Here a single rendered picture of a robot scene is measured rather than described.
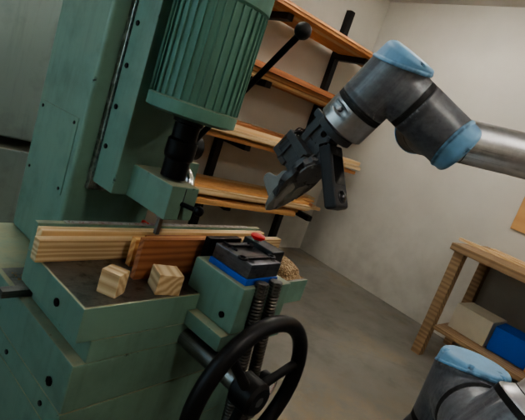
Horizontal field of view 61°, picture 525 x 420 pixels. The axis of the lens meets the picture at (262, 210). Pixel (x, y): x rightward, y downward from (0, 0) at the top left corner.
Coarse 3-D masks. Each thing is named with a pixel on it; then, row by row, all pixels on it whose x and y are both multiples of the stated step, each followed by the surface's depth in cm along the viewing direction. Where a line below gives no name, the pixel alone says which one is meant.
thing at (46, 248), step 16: (48, 240) 74; (64, 240) 76; (80, 240) 78; (96, 240) 80; (112, 240) 83; (128, 240) 86; (272, 240) 121; (32, 256) 74; (48, 256) 75; (64, 256) 77; (80, 256) 79; (96, 256) 82; (112, 256) 84
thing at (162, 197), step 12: (144, 168) 90; (156, 168) 94; (132, 180) 91; (144, 180) 89; (156, 180) 86; (168, 180) 87; (132, 192) 91; (144, 192) 89; (156, 192) 86; (168, 192) 84; (180, 192) 85; (192, 192) 88; (144, 204) 88; (156, 204) 86; (168, 204) 84; (192, 204) 89; (156, 216) 90; (168, 216) 85; (180, 216) 88
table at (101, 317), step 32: (32, 288) 75; (64, 288) 69; (96, 288) 72; (128, 288) 75; (192, 288) 84; (64, 320) 68; (96, 320) 67; (128, 320) 72; (160, 320) 78; (192, 320) 81
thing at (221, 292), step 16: (208, 256) 86; (192, 272) 84; (208, 272) 82; (224, 272) 80; (208, 288) 81; (224, 288) 79; (240, 288) 77; (288, 288) 87; (208, 304) 81; (224, 304) 79; (240, 304) 77; (224, 320) 78; (240, 320) 78
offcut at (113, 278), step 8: (112, 264) 73; (104, 272) 70; (112, 272) 70; (120, 272) 71; (128, 272) 72; (104, 280) 70; (112, 280) 70; (120, 280) 70; (104, 288) 71; (112, 288) 70; (120, 288) 71; (112, 296) 70
